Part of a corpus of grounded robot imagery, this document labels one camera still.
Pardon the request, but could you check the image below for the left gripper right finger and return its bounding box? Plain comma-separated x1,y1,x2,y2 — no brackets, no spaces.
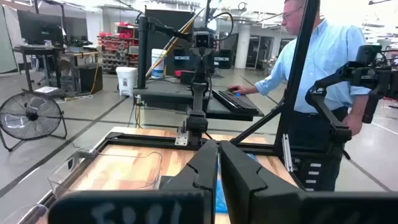
220,140,306,224

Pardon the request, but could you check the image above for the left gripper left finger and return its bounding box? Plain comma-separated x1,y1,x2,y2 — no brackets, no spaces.
159,139,220,224

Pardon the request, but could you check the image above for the person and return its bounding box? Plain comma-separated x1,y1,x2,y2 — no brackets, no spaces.
228,0,373,192

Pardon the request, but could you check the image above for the black computer keyboard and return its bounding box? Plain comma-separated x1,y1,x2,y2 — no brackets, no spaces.
212,89,259,115

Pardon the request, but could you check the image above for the clear plastic bin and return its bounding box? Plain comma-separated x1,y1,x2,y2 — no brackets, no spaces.
2,203,49,224
47,147,164,197

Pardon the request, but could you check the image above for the black standing desk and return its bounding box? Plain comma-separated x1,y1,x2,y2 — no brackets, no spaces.
132,79,265,122

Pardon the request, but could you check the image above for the white plastic bucket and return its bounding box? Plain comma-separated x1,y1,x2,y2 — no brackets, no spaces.
150,48,168,80

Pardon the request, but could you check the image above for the white trash bin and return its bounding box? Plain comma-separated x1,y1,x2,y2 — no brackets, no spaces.
115,66,139,97

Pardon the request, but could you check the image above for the yellow black pole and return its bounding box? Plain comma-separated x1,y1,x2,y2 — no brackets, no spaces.
145,9,205,80

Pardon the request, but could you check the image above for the white round column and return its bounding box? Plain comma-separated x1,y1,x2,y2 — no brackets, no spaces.
233,24,251,70

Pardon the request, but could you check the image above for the red parts bin shelf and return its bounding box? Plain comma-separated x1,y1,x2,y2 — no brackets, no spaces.
97,21,140,75

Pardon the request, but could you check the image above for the black computer monitor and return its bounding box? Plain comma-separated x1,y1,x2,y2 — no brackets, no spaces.
144,8,197,77

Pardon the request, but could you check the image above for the black floor fan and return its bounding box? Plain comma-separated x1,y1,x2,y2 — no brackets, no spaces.
0,91,68,152

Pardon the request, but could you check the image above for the black work desk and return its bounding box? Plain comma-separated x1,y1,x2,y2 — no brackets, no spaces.
11,45,63,93

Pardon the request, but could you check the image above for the dark desk monitor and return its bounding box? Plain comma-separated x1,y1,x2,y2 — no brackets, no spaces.
17,9,65,47

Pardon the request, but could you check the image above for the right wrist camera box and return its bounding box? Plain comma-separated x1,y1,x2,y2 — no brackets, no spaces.
355,44,383,65

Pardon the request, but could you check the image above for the black camera stand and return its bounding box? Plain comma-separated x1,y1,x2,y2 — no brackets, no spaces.
175,27,218,147

